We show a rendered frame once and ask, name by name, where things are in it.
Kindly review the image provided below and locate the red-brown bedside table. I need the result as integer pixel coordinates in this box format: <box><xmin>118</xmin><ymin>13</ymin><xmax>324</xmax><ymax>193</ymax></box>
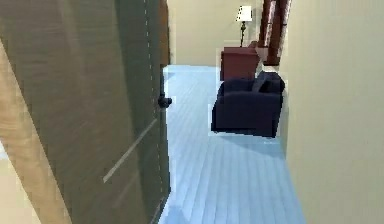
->
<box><xmin>219</xmin><ymin>46</ymin><xmax>261</xmax><ymax>82</ymax></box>

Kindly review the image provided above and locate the dark brown room door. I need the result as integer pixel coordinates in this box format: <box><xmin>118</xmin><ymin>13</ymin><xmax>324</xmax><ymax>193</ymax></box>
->
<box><xmin>0</xmin><ymin>0</ymin><xmax>172</xmax><ymax>224</ymax></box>

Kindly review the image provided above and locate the white shade table lamp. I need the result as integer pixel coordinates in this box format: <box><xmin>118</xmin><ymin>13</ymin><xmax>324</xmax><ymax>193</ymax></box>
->
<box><xmin>235</xmin><ymin>5</ymin><xmax>253</xmax><ymax>48</ymax></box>

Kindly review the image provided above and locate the black door handle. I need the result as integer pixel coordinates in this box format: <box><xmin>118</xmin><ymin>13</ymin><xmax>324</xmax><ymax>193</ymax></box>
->
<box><xmin>157</xmin><ymin>94</ymin><xmax>173</xmax><ymax>109</ymax></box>

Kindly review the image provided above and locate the dark blue armchair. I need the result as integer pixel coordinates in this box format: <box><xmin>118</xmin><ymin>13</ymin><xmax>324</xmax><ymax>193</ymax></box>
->
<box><xmin>210</xmin><ymin>70</ymin><xmax>286</xmax><ymax>139</ymax></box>

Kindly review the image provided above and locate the red-brown wooden bed headboard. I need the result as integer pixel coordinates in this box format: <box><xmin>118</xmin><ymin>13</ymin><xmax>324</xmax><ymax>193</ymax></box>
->
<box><xmin>257</xmin><ymin>0</ymin><xmax>293</xmax><ymax>66</ymax></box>

